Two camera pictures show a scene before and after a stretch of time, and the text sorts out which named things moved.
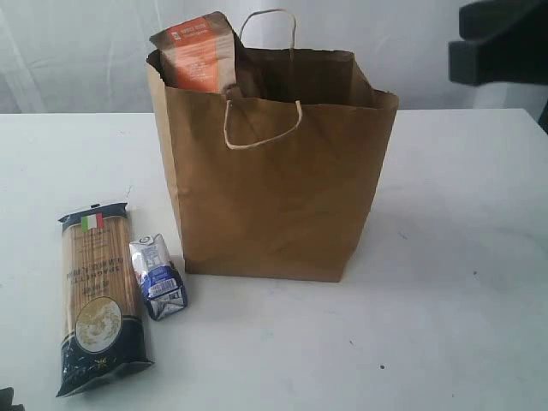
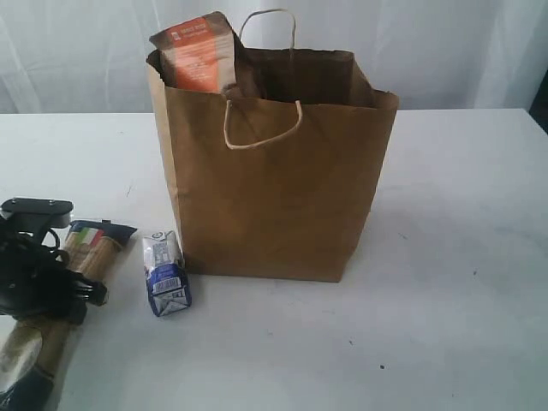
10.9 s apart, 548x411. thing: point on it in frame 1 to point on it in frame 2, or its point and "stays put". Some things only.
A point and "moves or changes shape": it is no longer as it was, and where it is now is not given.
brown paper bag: [278, 177] stays put
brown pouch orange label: [199, 55] stays put
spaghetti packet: [103, 338] to [91, 249]
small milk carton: [158, 277] moves or changes shape
